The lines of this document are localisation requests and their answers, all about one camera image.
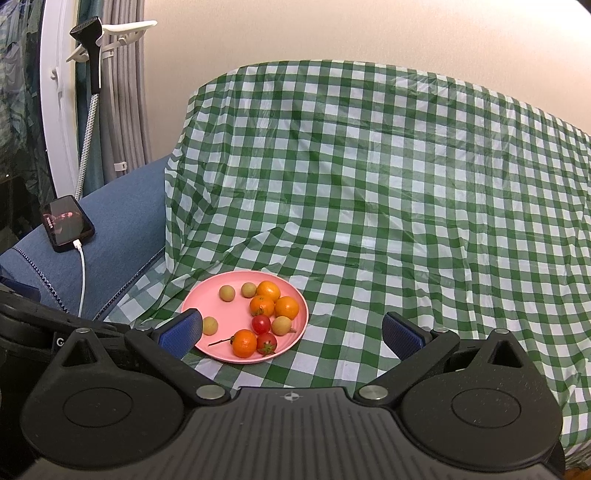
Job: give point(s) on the red cherry tomato with calyx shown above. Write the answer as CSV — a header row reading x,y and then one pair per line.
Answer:
x,y
266,343

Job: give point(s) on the black steamer head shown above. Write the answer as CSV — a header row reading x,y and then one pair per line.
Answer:
x,y
94,60

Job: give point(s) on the pale green longan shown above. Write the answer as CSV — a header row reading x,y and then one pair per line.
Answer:
x,y
226,293

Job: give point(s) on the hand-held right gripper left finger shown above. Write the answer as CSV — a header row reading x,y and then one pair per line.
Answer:
x,y
182,330

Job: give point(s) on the blue sofa cushion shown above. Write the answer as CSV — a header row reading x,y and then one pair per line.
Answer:
x,y
124,217

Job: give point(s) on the green checkered tablecloth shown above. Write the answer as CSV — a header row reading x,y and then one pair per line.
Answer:
x,y
369,184

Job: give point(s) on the small orange with stem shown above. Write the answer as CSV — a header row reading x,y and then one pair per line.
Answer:
x,y
244,343

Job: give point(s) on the white wall hook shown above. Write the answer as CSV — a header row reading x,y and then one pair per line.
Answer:
x,y
129,26

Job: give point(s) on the white round frame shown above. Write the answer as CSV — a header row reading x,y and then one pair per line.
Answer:
x,y
53,115

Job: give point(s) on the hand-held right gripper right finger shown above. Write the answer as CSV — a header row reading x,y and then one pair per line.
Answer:
x,y
404,334

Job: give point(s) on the black smartphone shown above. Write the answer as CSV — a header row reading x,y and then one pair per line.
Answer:
x,y
67,224

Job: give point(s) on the grey curtain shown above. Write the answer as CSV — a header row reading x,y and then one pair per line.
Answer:
x,y
129,101

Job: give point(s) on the yellow-orange tomato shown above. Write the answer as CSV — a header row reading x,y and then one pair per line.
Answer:
x,y
282,326

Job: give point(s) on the dark glass pane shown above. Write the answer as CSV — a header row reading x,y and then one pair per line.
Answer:
x,y
21,115

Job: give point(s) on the pink plate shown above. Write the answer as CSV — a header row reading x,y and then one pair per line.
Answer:
x,y
231,318

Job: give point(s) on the yellow-green tomato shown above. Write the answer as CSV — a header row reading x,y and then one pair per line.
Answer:
x,y
248,290
210,325

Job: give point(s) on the teal curtain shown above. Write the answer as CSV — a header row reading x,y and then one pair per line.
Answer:
x,y
96,161

